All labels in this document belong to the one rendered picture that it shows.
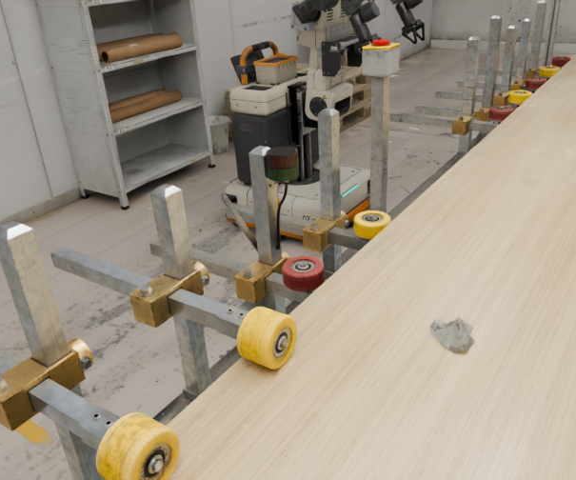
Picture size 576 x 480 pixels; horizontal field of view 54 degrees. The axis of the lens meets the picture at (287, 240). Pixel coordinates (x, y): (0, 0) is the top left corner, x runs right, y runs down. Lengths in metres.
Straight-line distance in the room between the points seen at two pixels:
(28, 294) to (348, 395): 0.43
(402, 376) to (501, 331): 0.19
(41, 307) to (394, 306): 0.54
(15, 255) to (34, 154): 3.17
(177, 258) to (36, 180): 3.05
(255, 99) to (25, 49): 1.53
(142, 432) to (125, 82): 3.73
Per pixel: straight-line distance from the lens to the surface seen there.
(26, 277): 0.76
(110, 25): 4.21
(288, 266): 1.07
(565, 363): 0.90
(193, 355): 1.03
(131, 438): 0.67
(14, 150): 3.83
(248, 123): 3.01
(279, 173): 1.03
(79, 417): 0.75
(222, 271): 1.20
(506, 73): 2.67
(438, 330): 0.90
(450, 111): 2.46
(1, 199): 3.84
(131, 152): 4.36
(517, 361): 0.89
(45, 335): 0.80
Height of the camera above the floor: 1.44
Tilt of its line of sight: 27 degrees down
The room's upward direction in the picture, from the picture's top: 4 degrees counter-clockwise
